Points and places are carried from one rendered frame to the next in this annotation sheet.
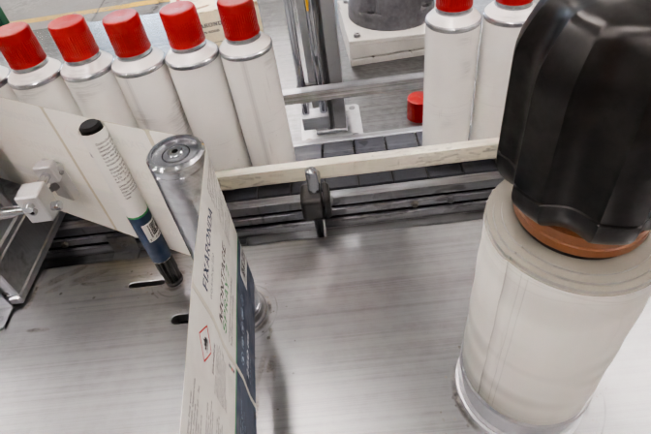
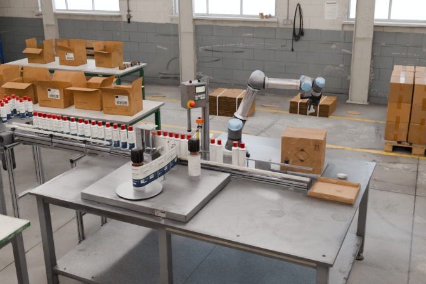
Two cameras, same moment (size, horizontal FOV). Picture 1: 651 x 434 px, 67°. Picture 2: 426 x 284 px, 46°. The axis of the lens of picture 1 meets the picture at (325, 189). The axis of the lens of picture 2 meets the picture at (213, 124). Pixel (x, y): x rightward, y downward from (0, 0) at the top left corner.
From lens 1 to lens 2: 333 cm
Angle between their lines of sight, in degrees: 31
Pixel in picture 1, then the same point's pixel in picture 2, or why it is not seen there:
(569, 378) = (191, 167)
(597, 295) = (190, 156)
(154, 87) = (177, 142)
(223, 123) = (183, 149)
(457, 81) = (212, 152)
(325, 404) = (177, 174)
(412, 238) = not seen: hidden behind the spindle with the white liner
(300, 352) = (177, 172)
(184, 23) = (182, 135)
